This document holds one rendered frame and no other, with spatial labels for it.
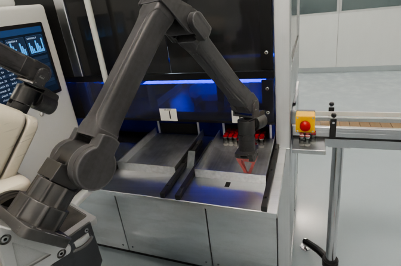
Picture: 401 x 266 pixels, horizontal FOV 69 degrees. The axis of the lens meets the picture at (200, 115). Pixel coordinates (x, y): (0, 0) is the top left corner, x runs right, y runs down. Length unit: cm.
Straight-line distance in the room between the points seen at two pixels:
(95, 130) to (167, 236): 132
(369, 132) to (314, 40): 451
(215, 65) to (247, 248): 110
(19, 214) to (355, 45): 564
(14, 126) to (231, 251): 132
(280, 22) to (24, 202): 93
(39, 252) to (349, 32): 559
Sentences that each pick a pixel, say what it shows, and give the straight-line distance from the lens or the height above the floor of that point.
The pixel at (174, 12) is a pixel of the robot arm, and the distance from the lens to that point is 66.
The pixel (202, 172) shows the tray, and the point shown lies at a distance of 109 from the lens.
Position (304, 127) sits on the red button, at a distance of 118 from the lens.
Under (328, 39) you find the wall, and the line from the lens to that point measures 578.
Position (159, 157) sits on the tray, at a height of 88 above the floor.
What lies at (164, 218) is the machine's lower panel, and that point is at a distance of 171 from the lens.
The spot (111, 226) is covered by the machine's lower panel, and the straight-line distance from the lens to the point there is 199.
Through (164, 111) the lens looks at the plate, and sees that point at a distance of 134.
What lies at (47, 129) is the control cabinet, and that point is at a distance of 146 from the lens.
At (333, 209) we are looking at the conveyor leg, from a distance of 161.
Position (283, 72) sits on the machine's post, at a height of 120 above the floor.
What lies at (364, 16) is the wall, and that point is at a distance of 580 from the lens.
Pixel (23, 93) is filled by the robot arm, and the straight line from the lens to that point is 96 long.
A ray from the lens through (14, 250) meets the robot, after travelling 56.
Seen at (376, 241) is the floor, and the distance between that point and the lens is 222.
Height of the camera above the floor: 149
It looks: 21 degrees down
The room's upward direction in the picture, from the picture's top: 7 degrees counter-clockwise
